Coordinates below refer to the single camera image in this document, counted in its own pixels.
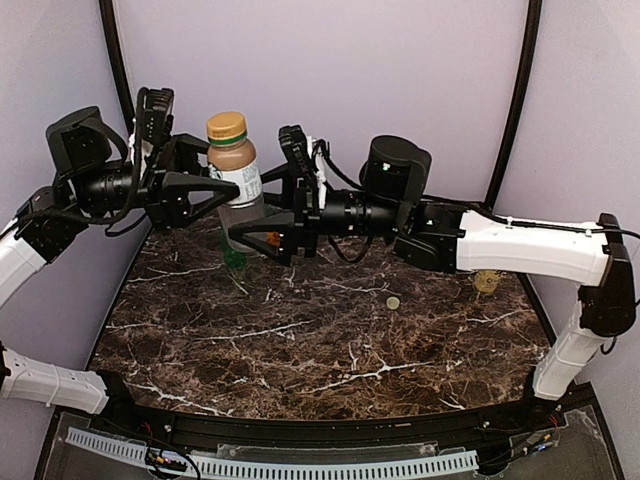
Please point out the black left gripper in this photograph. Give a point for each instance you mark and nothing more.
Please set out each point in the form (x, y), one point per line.
(154, 186)

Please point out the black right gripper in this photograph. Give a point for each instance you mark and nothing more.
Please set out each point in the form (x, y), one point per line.
(305, 209)

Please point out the brown coffee glass bottle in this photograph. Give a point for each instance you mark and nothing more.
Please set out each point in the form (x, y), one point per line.
(232, 157)

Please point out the cream white bottle cap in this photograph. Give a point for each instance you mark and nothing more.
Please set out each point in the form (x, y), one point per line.
(393, 303)

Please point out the large yellow tea bottle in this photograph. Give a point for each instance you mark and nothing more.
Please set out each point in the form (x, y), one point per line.
(487, 281)

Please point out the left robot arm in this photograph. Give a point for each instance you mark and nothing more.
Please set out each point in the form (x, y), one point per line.
(101, 177)

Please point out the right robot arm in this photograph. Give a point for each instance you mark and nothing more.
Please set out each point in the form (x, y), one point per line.
(448, 236)

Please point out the orange juice bottle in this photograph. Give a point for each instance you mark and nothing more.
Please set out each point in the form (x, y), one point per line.
(273, 239)

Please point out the green plastic bottle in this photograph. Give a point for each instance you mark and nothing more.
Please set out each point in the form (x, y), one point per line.
(233, 259)

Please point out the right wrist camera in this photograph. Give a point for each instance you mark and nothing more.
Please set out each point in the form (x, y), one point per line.
(305, 162)

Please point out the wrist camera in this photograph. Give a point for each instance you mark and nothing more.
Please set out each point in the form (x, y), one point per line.
(153, 119)
(305, 162)

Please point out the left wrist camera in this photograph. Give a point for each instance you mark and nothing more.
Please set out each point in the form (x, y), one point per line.
(153, 119)

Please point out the left black frame post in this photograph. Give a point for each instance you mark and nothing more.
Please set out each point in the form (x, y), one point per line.
(127, 100)

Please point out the black frame post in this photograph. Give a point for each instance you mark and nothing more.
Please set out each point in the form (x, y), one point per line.
(525, 64)
(127, 100)

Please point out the black front rail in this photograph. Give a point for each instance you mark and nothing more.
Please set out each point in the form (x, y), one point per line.
(482, 427)

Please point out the white slotted cable duct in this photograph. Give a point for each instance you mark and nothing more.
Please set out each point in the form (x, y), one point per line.
(244, 462)

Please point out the right black frame post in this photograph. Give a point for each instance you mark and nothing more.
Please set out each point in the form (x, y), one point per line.
(525, 64)

